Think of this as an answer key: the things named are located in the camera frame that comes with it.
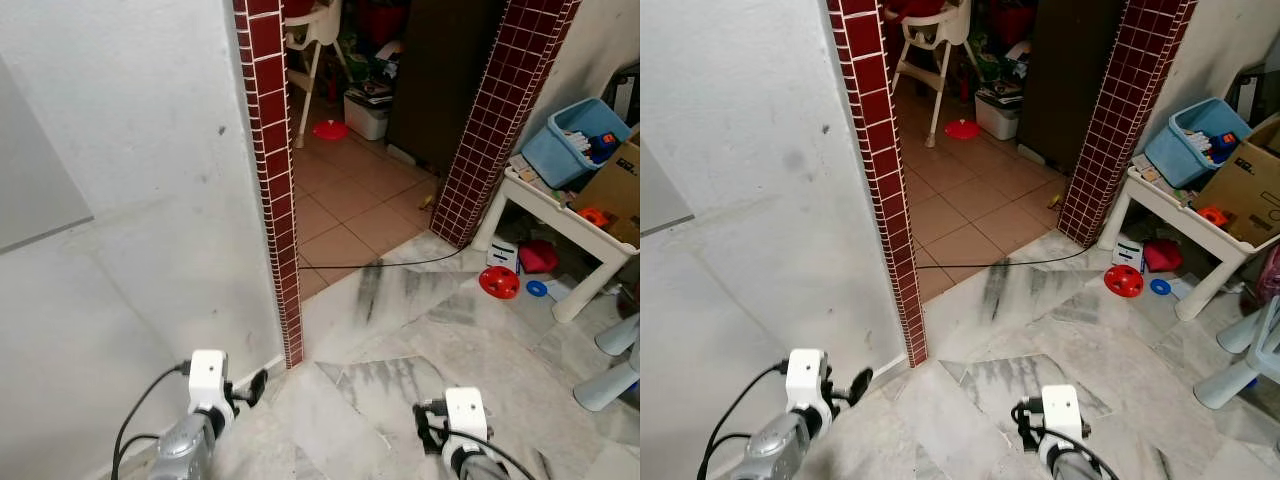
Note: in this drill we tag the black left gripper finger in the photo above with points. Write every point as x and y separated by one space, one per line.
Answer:
258 388
860 385

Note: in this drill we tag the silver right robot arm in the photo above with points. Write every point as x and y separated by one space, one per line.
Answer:
475 466
1070 466

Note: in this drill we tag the red ball with holes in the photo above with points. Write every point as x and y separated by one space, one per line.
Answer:
499 283
1124 282

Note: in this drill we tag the white carton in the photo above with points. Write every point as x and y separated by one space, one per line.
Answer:
1128 254
502 256

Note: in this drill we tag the pale blue plastic stool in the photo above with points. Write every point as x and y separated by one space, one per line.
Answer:
1230 380
605 385

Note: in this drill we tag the white plastic table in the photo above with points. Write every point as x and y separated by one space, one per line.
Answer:
545 205
1165 205

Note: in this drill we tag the orange toy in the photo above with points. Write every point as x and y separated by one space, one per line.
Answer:
592 216
1213 215

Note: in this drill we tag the red plastic disc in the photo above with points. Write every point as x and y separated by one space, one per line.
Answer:
962 129
330 130

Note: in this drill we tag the pink bag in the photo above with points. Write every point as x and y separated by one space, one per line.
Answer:
1273 275

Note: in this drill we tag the blue plastic basket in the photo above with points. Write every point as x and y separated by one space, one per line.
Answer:
555 155
1175 155

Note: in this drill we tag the brown cardboard box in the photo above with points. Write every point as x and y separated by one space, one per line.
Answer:
618 190
1245 185

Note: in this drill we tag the white storage box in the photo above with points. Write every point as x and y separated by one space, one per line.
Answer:
365 118
997 118

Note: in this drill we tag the dark brown door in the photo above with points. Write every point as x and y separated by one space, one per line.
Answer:
440 80
1070 80

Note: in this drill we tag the white high chair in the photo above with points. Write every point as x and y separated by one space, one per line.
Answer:
318 25
935 30

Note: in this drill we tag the red container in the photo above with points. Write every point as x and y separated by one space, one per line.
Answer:
1012 20
380 18

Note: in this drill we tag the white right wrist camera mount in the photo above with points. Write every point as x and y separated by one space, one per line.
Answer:
466 412
1062 410

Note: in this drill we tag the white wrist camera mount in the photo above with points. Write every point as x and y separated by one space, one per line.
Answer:
466 412
805 378
1062 410
208 378

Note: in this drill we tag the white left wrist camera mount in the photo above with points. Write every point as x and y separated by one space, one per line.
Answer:
805 378
208 378

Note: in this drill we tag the red tiled wall pillar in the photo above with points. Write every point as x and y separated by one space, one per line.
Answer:
1120 110
885 180
500 110
272 180

